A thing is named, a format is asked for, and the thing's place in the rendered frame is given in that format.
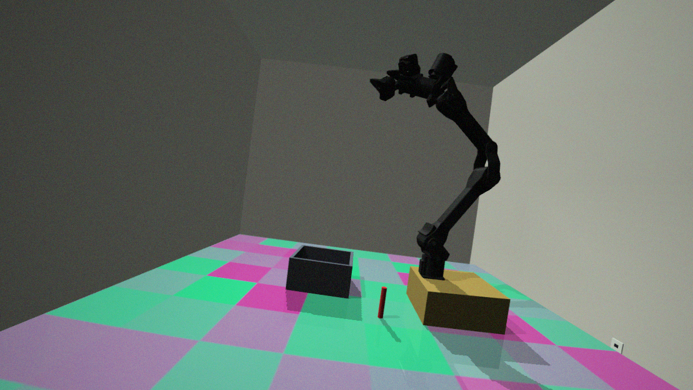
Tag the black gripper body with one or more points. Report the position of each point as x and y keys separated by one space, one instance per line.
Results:
x=389 y=85

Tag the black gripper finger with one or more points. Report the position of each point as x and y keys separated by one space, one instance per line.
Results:
x=393 y=73
x=376 y=83

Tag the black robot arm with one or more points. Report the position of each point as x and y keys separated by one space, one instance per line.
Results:
x=452 y=105

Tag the red peg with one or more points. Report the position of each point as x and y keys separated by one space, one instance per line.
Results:
x=382 y=302

